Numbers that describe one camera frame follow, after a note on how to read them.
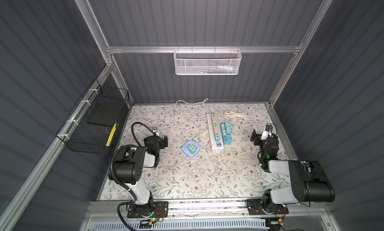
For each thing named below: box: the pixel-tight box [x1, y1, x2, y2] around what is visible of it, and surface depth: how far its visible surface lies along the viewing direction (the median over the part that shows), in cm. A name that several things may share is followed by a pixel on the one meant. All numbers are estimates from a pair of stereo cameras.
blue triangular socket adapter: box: [182, 140, 201, 158], surface depth 95 cm
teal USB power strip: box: [221, 120, 232, 145], surface depth 100 cm
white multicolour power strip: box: [206, 113, 224, 150], surface depth 98 cm
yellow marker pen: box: [106, 123, 117, 147], surface depth 71 cm
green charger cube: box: [188, 144, 196, 154], surface depth 90 cm
